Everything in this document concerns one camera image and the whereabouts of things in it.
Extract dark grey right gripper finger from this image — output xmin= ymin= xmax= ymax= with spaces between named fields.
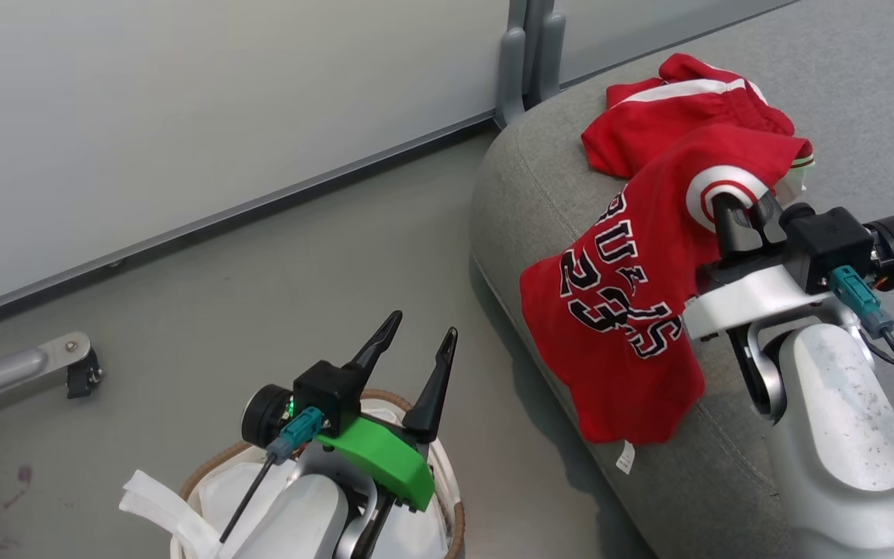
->
xmin=754 ymin=194 xmax=786 ymax=246
xmin=713 ymin=193 xmax=763 ymax=259

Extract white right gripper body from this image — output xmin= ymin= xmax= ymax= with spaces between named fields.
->
xmin=684 ymin=242 xmax=844 ymax=340

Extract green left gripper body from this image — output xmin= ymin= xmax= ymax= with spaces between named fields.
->
xmin=315 ymin=411 xmax=436 ymax=512

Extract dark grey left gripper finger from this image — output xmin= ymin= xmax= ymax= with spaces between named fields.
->
xmin=342 ymin=311 xmax=404 ymax=389
xmin=403 ymin=327 xmax=459 ymax=445

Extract red shorts with white stripe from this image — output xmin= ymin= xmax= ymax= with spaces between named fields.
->
xmin=581 ymin=53 xmax=797 ymax=181

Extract red basketball jersey with lettering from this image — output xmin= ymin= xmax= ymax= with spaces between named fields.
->
xmin=519 ymin=124 xmax=814 ymax=475

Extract grey fabric sofa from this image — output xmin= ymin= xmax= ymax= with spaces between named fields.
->
xmin=469 ymin=58 xmax=894 ymax=559

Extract brown wicker laundry basket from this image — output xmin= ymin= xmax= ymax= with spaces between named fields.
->
xmin=170 ymin=388 xmax=466 ymax=559

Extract white fabric basket liner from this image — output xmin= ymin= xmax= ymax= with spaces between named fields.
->
xmin=120 ymin=396 xmax=452 ymax=559

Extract grey partition foot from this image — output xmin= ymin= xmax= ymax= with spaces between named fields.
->
xmin=496 ymin=0 xmax=567 ymax=130

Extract black cable with teal plug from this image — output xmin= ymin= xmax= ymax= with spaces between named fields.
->
xmin=830 ymin=266 xmax=894 ymax=426
xmin=218 ymin=407 xmax=326 ymax=544

